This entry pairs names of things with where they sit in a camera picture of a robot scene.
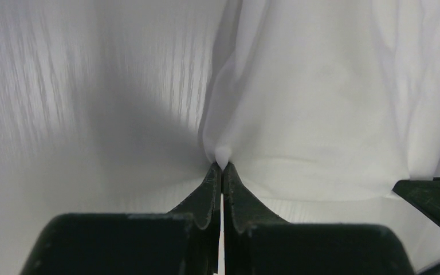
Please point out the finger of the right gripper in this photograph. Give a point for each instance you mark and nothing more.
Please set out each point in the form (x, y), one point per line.
(424, 195)

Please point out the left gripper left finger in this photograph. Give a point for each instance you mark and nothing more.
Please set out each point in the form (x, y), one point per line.
(184, 240)

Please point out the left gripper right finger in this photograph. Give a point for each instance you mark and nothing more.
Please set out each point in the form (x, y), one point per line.
(258, 241)

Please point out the white printed t-shirt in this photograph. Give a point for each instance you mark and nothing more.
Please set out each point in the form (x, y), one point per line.
(328, 100)

